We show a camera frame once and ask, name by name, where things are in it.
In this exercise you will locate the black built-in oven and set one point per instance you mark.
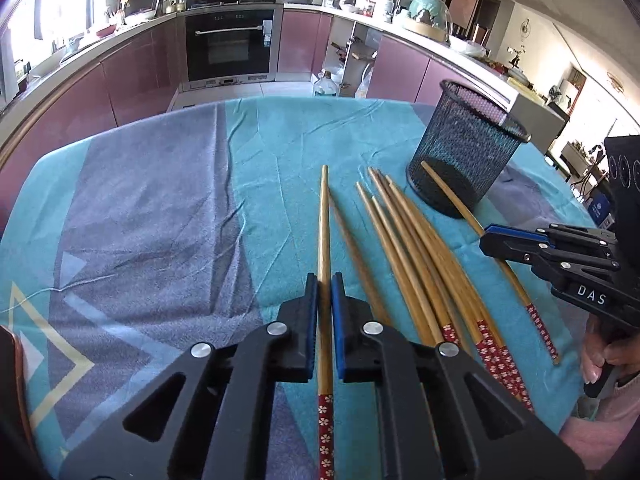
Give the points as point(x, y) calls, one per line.
point(227, 44)

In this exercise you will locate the teal grey tablecloth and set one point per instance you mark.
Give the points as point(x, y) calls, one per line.
point(124, 249)

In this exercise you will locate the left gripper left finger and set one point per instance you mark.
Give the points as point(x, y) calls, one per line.
point(208, 415)

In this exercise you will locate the pink sleeve forearm right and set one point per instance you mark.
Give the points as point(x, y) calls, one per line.
point(595, 441)

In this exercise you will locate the right hand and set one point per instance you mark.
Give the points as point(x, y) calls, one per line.
point(596, 352)

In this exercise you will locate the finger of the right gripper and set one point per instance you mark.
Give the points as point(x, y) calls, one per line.
point(564, 234)
point(548, 259)

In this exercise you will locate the black mesh utensil holder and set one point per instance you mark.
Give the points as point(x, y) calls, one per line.
point(468, 141)

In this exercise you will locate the wooden chopstick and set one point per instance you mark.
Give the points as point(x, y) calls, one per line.
point(510, 275)
point(420, 262)
point(377, 216)
point(439, 333)
point(461, 296)
point(364, 274)
point(441, 275)

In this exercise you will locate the green covered appliance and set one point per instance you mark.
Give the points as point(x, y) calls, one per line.
point(431, 12)

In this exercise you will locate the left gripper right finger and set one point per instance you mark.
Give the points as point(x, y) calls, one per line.
point(440, 414)

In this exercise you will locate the mauve kitchen cabinets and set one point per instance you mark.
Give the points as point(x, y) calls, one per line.
point(118, 80)

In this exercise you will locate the oil bottle on floor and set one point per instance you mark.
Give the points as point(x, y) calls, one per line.
point(325, 85)

